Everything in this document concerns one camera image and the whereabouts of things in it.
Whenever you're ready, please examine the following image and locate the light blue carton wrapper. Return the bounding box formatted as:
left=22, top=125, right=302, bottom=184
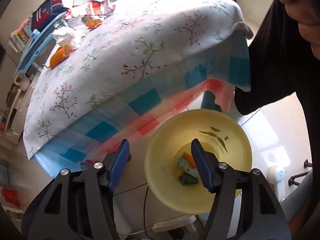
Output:
left=175, top=156, right=200, bottom=180

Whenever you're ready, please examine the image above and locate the white tissue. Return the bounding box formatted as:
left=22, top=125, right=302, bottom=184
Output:
left=52, top=27, right=75, bottom=48

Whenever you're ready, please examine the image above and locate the orange white snack bag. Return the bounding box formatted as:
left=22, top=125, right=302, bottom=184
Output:
left=69, top=0, right=116, bottom=17

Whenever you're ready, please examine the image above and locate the green plush scrubber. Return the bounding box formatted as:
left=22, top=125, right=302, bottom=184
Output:
left=178, top=172, right=199, bottom=186

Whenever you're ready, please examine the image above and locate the clear plastic water bottle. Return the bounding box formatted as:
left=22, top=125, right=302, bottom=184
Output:
left=81, top=15, right=94, bottom=25

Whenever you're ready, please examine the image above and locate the yellow plastic trash bin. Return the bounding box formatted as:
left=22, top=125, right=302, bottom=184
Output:
left=144, top=109, right=252, bottom=215

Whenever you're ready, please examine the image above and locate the white power strip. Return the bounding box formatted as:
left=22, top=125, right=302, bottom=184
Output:
left=151, top=215, right=196, bottom=233

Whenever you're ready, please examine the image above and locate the white tv cabinet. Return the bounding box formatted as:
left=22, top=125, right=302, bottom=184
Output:
left=4, top=85, right=34, bottom=144

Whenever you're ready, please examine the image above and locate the floral white tablecloth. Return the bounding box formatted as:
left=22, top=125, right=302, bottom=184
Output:
left=23, top=0, right=253, bottom=158

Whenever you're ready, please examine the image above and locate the pink kettlebell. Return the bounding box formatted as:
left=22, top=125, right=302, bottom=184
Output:
left=14, top=71, right=30, bottom=92

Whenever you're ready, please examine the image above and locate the blue study desk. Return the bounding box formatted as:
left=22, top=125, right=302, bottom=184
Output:
left=13, top=11, right=67, bottom=77

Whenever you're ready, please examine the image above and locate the row of books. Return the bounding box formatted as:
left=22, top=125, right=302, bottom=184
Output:
left=8, top=30, right=30, bottom=53

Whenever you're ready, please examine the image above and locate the navy striped backpack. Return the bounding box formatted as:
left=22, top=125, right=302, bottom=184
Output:
left=31, top=0, right=68, bottom=32

